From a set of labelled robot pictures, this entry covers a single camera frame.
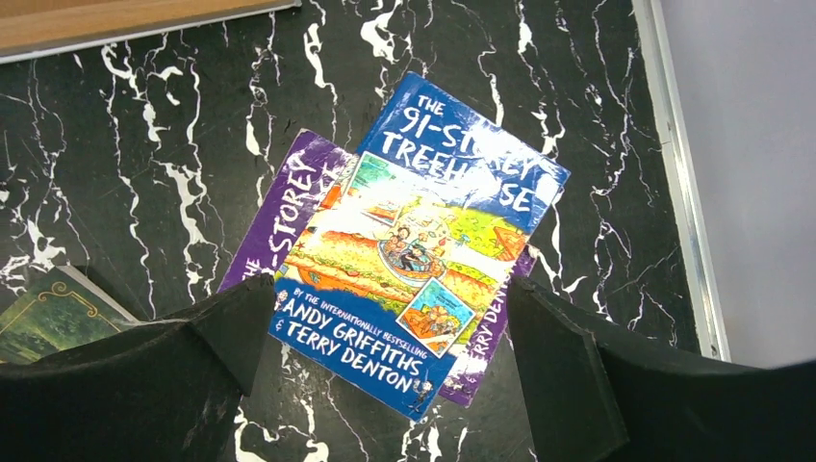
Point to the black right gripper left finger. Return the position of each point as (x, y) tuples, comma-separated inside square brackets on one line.
[(165, 390)]

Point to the white wire wooden shelf rack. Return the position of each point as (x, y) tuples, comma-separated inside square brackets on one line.
[(34, 29)]

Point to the Animal Farm book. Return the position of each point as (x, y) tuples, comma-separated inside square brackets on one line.
[(61, 310)]

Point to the purple 52-storey treehouse book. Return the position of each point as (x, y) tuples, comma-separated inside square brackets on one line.
[(287, 217)]

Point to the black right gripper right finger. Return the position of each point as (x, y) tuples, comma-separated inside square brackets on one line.
[(596, 391)]

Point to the blue 91-storey treehouse book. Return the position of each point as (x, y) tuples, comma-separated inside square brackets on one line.
[(386, 285)]

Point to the aluminium rail frame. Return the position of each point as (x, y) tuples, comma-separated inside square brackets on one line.
[(678, 163)]

